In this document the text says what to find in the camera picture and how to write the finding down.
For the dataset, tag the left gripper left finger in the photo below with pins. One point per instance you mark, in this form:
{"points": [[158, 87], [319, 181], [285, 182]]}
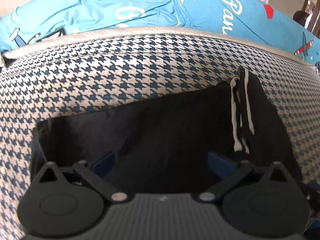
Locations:
{"points": [[95, 174]]}

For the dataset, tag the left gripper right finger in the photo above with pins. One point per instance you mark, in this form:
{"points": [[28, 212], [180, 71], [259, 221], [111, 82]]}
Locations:
{"points": [[231, 174]]}

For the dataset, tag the houndstooth mattress cover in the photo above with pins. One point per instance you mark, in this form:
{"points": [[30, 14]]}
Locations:
{"points": [[98, 69]]}

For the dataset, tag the blue cartoon print bedsheet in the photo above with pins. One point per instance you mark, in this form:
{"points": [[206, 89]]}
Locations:
{"points": [[252, 20]]}

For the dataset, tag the black garment red print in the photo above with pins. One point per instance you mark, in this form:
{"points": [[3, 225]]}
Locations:
{"points": [[163, 143]]}

